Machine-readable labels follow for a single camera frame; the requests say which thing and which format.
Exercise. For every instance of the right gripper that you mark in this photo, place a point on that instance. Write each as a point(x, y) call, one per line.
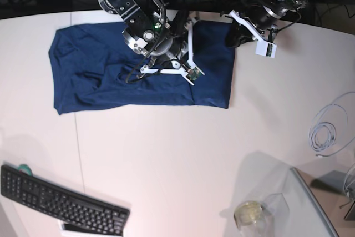
point(175, 55)

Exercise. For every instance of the blue t-shirt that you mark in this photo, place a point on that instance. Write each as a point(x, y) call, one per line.
point(90, 63)

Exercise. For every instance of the clear glass jar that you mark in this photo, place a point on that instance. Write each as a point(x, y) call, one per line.
point(267, 217)

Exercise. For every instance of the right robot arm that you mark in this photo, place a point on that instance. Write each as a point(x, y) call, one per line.
point(147, 26)

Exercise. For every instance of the green tape roll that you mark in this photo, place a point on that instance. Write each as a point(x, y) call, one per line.
point(24, 168)

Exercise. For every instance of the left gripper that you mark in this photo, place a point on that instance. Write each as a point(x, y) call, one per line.
point(257, 24)

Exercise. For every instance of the grey metal stand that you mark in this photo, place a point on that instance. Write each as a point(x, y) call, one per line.
point(335, 193)

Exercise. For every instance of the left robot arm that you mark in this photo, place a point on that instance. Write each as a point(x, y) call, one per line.
point(288, 10)

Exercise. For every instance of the black keyboard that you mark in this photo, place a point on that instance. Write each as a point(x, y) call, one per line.
point(76, 209)

